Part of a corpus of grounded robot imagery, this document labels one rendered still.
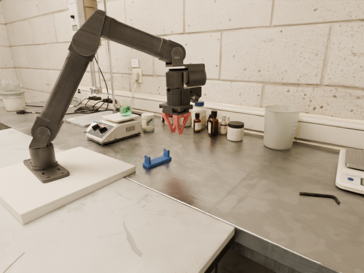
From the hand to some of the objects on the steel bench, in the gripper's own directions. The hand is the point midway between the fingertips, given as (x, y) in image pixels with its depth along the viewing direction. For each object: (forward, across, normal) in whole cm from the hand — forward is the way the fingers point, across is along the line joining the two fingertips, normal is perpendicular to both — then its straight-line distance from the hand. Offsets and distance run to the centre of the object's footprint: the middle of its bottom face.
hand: (176, 131), depth 81 cm
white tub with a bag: (+5, -134, -22) cm, 136 cm away
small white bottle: (+10, -5, +33) cm, 35 cm away
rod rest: (+9, -1, -8) cm, 12 cm away
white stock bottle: (+9, -19, +33) cm, 39 cm away
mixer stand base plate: (+7, -72, +6) cm, 73 cm away
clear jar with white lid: (+8, -33, +12) cm, 36 cm away
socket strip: (+6, -107, +24) cm, 110 cm away
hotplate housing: (+8, -36, -3) cm, 37 cm away
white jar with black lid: (+10, +4, +30) cm, 32 cm away
